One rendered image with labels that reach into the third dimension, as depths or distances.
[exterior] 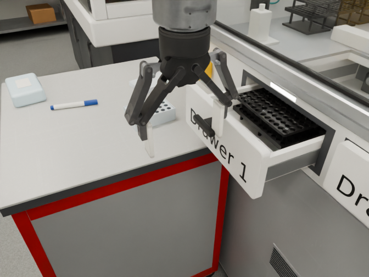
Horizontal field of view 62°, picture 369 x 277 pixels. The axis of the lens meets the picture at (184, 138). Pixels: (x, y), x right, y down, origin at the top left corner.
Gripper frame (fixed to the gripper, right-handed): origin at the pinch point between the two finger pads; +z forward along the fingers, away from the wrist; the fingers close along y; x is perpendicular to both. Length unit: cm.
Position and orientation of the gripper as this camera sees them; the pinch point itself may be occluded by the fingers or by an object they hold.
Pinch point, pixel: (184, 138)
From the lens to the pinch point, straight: 55.7
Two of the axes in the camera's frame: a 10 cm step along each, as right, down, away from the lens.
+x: -4.3, -5.4, 7.3
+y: 9.0, -2.5, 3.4
